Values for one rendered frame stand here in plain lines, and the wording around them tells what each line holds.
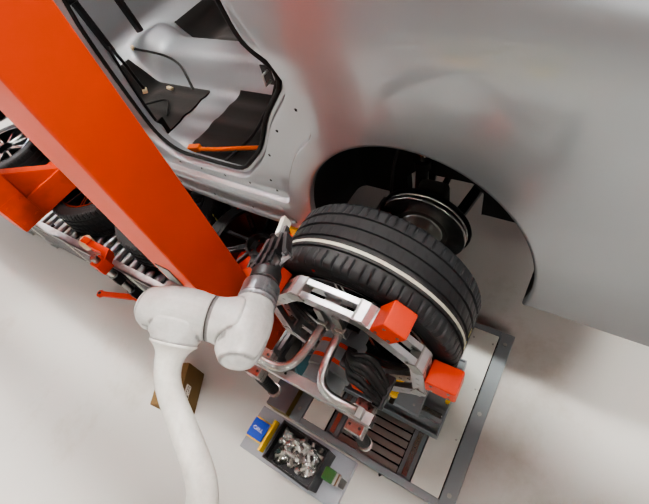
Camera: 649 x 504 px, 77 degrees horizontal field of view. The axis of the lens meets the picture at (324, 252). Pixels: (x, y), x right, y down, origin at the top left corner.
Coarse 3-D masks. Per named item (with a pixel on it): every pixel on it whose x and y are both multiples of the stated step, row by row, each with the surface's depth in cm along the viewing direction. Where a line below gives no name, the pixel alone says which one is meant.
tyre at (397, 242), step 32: (320, 224) 122; (352, 224) 114; (384, 224) 112; (320, 256) 110; (352, 256) 108; (384, 256) 108; (416, 256) 109; (448, 256) 112; (352, 288) 111; (384, 288) 103; (416, 288) 105; (448, 288) 110; (416, 320) 105; (448, 320) 109; (448, 352) 111
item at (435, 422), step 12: (360, 396) 187; (432, 396) 181; (384, 408) 181; (396, 408) 182; (432, 408) 176; (444, 408) 177; (408, 420) 176; (420, 420) 177; (432, 420) 174; (444, 420) 179; (432, 432) 171
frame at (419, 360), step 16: (288, 288) 116; (304, 288) 113; (320, 288) 111; (288, 304) 138; (320, 304) 108; (352, 304) 108; (368, 304) 105; (288, 320) 142; (304, 320) 150; (352, 320) 104; (368, 320) 104; (304, 336) 148; (400, 352) 106; (416, 352) 109; (384, 368) 145; (416, 368) 107; (400, 384) 132; (416, 384) 120
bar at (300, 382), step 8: (264, 368) 117; (280, 376) 114; (288, 376) 113; (296, 376) 113; (296, 384) 111; (304, 384) 111; (312, 384) 110; (312, 392) 109; (320, 400) 109; (336, 408) 106; (368, 416) 102; (368, 424) 101
